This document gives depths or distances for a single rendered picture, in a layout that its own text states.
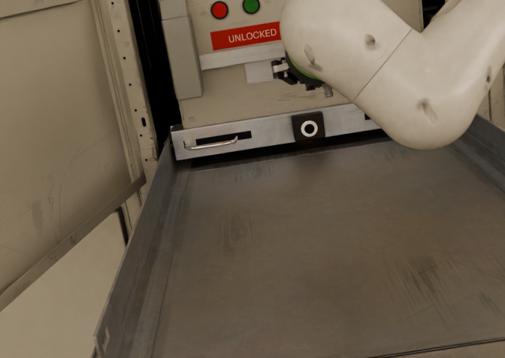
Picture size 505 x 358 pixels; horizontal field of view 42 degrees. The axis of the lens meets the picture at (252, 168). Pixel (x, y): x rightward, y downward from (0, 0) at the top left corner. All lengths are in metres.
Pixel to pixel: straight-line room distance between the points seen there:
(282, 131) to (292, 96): 0.07
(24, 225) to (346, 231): 0.47
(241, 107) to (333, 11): 0.64
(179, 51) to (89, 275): 0.50
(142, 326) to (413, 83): 0.40
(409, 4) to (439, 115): 0.64
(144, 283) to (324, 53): 0.38
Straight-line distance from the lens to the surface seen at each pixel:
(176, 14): 1.16
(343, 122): 1.31
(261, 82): 1.28
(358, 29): 0.68
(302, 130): 1.27
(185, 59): 1.17
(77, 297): 1.41
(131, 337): 0.76
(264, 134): 1.29
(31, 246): 1.03
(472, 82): 0.71
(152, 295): 0.83
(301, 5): 0.69
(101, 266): 1.36
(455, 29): 0.73
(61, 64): 1.13
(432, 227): 0.92
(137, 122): 1.27
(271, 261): 0.87
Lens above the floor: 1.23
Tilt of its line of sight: 18 degrees down
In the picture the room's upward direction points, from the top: 9 degrees counter-clockwise
